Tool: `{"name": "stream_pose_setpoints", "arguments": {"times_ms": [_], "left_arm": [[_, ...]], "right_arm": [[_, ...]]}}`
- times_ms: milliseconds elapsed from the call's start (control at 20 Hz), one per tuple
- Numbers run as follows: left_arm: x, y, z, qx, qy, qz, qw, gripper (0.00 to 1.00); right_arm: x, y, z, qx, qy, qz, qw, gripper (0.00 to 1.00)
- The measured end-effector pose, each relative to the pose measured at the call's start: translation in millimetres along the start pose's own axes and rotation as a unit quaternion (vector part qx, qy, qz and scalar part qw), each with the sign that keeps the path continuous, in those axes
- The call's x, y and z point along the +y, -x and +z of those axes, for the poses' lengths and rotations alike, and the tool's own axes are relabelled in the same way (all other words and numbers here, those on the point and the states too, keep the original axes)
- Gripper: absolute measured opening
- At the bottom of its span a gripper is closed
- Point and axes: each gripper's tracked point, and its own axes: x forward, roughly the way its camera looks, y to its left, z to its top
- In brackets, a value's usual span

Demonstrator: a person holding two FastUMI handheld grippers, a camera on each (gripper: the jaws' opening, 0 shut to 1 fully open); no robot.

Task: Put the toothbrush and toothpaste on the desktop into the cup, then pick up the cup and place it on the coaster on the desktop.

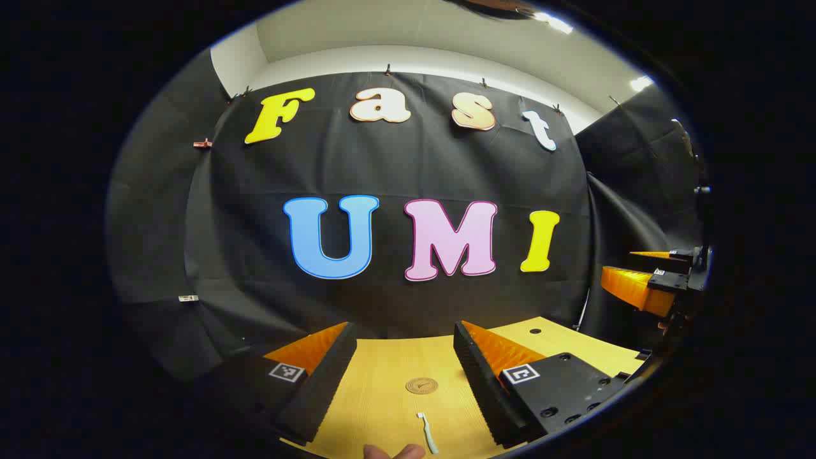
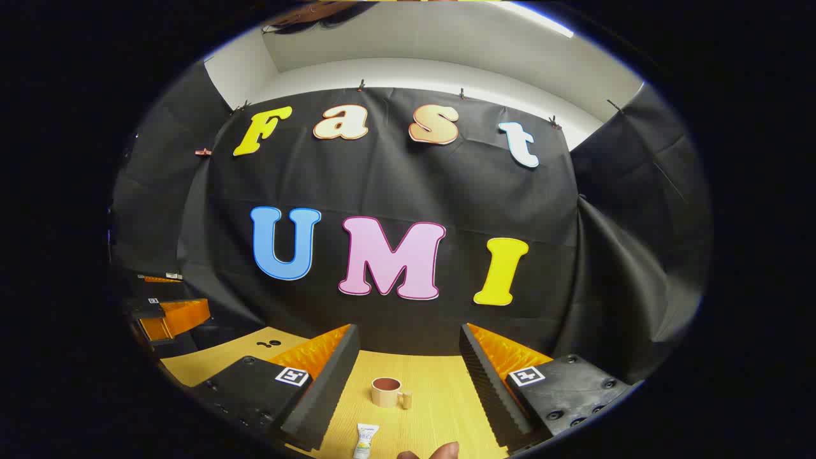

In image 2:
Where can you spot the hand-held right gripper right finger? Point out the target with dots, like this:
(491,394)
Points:
(484,389)

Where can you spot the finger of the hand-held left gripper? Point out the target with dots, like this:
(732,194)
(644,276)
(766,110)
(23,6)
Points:
(159,278)
(182,315)

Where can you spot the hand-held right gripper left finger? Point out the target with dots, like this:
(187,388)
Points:
(331,382)

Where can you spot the beige cup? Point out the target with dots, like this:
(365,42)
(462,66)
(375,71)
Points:
(386,393)

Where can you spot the white toothpaste tube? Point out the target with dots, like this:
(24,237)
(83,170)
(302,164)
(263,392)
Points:
(366,440)

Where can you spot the wooden desktop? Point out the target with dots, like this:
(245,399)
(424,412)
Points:
(440,395)

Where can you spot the black oval desk hole cover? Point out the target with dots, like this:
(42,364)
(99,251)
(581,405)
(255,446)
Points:
(269,344)

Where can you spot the black backdrop cloth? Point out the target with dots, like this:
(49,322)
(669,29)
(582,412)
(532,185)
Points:
(414,185)

